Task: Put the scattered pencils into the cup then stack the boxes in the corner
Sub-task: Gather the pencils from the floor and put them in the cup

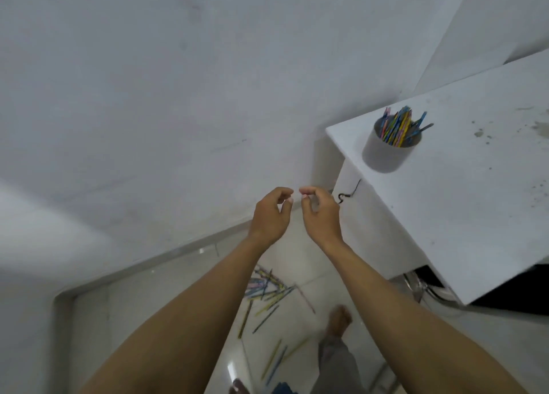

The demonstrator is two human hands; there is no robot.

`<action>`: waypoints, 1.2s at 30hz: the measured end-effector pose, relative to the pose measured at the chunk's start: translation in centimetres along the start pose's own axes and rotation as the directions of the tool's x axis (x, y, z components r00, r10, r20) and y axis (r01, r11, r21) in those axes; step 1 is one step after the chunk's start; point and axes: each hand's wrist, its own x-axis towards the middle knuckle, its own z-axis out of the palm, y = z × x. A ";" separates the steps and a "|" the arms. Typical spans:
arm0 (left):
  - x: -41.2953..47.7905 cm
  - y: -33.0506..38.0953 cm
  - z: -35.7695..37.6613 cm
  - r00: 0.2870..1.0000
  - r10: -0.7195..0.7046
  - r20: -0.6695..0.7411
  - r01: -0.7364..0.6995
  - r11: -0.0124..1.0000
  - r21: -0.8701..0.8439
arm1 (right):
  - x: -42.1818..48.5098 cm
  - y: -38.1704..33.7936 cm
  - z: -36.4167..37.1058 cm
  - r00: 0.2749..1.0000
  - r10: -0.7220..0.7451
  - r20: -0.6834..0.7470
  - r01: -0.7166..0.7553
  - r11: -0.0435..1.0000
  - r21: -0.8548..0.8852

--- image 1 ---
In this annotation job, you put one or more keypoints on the person's right hand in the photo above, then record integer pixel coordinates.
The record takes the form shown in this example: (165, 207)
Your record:
(326, 226)

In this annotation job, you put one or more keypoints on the person's left hand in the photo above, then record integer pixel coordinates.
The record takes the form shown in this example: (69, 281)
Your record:
(266, 220)

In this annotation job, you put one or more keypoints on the pile of colourful pencils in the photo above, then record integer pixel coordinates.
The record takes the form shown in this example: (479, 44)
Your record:
(263, 288)

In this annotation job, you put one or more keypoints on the grey pencil cup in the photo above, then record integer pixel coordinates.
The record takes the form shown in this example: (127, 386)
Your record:
(381, 158)

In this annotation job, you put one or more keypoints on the person's right forearm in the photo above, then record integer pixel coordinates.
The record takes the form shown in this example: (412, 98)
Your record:
(407, 321)

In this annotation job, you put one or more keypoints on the person's left forearm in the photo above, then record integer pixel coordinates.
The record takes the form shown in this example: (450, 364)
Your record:
(180, 333)

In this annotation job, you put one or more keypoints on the person's grey trousers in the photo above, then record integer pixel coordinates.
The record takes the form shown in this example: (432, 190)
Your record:
(339, 363)

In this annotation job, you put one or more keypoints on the person's left foot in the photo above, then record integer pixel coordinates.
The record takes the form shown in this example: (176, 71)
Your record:
(236, 387)

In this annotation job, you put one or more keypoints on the white desk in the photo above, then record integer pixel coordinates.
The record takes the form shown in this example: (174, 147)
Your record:
(472, 192)

